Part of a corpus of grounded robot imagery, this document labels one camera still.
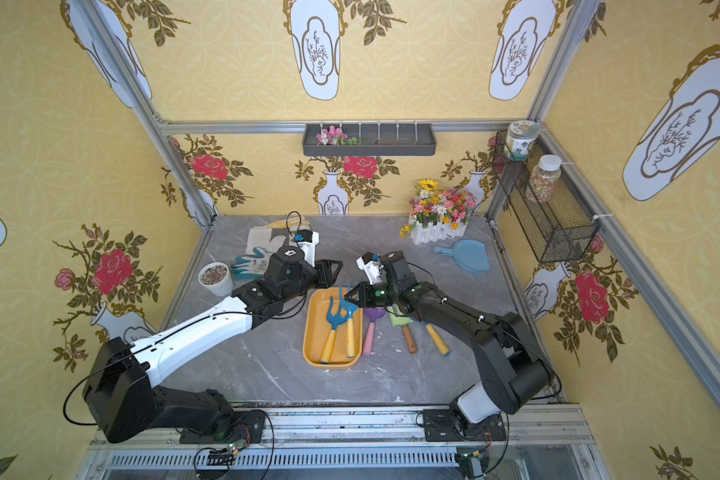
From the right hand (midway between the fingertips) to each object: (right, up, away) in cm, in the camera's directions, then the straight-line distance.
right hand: (353, 290), depth 84 cm
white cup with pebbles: (-44, +2, +11) cm, 45 cm away
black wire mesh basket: (+56, +18, -3) cm, 59 cm away
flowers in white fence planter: (+28, +23, +16) cm, 40 cm away
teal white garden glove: (-37, +5, +21) cm, 43 cm away
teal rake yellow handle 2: (+26, -17, +2) cm, 31 cm away
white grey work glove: (-31, +16, +29) cm, 46 cm away
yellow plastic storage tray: (-11, -14, +7) cm, 19 cm away
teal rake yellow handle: (-1, -4, -3) cm, 5 cm away
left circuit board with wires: (-30, -38, -12) cm, 50 cm away
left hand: (-6, +9, -3) cm, 11 cm away
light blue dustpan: (+41, +9, +27) cm, 50 cm away
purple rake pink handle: (+6, -9, +10) cm, 14 cm away
